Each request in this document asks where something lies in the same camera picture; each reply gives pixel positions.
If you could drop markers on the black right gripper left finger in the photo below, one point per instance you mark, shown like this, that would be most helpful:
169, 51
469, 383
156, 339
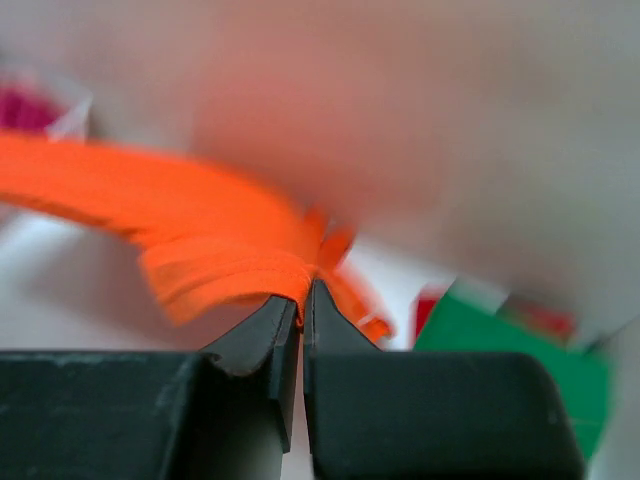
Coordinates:
222, 412

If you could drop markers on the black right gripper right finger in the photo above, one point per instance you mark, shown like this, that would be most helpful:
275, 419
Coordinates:
373, 414

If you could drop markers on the white plastic basket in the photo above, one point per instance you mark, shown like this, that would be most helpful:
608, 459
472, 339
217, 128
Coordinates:
72, 123

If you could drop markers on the orange t-shirt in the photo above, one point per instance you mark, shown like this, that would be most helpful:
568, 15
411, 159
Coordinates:
206, 236

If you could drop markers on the magenta t-shirt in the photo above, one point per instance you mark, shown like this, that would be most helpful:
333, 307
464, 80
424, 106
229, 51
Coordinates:
28, 109

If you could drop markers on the folded red t-shirt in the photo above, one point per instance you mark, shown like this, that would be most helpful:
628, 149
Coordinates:
553, 324

